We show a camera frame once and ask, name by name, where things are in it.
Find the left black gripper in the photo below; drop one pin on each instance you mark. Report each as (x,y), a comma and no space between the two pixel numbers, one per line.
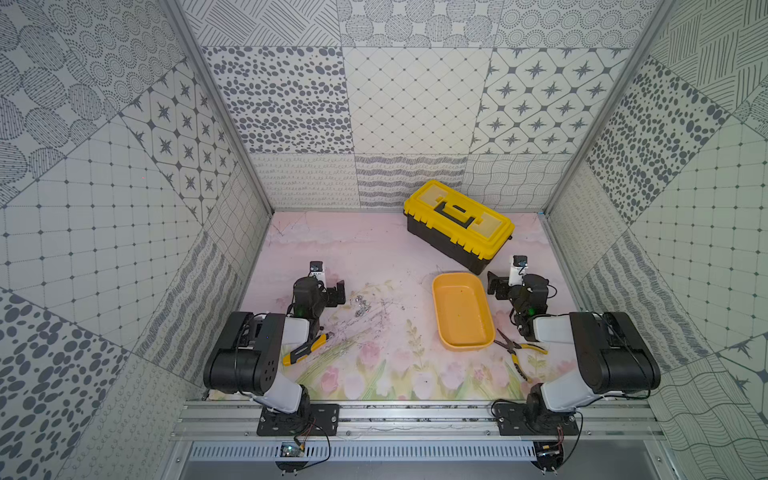
(332,293)

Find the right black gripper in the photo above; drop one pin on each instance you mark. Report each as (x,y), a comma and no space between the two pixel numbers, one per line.
(503,284)

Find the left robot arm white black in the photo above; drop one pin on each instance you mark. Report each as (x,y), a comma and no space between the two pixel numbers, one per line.
(247,357)

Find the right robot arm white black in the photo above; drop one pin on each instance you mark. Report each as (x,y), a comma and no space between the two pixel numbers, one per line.
(613,360)

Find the pile of silver screws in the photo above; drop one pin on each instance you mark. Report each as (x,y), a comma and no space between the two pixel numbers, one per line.
(362,305)

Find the yellow plastic storage tray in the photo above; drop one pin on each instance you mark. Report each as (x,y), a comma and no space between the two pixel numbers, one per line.
(463,316)

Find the yellow black utility knife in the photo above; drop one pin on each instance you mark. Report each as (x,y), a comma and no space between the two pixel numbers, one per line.
(300,353)

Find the yellow black toolbox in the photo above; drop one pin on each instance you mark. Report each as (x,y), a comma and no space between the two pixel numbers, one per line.
(456,225)

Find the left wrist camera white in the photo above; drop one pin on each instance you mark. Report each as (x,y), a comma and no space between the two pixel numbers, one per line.
(317,271)

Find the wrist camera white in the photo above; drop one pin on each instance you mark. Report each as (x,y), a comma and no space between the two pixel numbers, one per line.
(317,271)
(518,267)

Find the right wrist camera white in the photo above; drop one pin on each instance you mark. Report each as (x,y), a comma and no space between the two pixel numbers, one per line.
(518,267)

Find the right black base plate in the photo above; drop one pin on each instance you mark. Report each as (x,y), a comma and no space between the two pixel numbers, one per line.
(518,419)

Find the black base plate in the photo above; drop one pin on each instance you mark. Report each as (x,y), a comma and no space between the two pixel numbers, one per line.
(518,419)
(316,419)

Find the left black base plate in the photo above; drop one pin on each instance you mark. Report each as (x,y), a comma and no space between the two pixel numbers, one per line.
(316,419)

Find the aluminium mounting rail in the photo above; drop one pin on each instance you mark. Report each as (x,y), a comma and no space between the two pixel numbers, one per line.
(411,420)

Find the white slotted cable duct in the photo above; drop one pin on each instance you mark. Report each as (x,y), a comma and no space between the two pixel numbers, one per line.
(389,450)

